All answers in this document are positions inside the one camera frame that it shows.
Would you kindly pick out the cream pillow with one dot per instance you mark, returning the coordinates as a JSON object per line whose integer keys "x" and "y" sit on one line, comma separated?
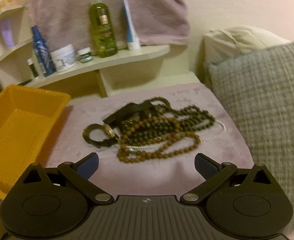
{"x": 231, "y": 42}

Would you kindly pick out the grey checked pillow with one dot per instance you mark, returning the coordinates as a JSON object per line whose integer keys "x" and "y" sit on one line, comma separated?
{"x": 257, "y": 91}

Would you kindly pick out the blue white tube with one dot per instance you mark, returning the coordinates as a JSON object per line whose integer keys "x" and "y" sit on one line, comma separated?
{"x": 133, "y": 42}

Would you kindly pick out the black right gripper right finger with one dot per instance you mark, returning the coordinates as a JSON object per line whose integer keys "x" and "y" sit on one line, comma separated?
{"x": 215, "y": 175}

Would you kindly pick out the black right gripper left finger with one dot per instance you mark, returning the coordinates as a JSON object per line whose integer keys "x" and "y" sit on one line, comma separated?
{"x": 78, "y": 174}

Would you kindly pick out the orange plastic tray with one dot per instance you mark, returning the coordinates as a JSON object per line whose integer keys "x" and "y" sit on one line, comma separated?
{"x": 27, "y": 116}

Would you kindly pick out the tan box on top shelf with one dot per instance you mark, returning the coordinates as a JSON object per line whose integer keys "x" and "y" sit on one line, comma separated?
{"x": 7, "y": 3}

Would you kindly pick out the lavender tube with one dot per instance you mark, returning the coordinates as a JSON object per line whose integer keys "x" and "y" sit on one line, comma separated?
{"x": 6, "y": 31}

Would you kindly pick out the small green white jar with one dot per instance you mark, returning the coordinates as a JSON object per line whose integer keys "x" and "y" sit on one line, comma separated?
{"x": 84, "y": 55}

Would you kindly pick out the small dark roller bottle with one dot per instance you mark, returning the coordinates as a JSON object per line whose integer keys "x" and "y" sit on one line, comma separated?
{"x": 32, "y": 68}

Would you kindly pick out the black strap band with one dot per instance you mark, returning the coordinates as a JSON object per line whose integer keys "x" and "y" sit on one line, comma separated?
{"x": 115, "y": 119}

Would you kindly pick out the white cream jar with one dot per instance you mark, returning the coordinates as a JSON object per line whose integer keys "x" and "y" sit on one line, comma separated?
{"x": 64, "y": 58}

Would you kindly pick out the mauve towel on table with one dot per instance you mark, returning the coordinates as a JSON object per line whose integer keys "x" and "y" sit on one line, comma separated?
{"x": 156, "y": 149}

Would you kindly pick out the blue spray bottle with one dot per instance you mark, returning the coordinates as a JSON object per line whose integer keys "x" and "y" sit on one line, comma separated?
{"x": 42, "y": 52}

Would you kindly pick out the green spray bottle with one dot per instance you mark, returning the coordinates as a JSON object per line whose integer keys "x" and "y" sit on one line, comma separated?
{"x": 102, "y": 29}

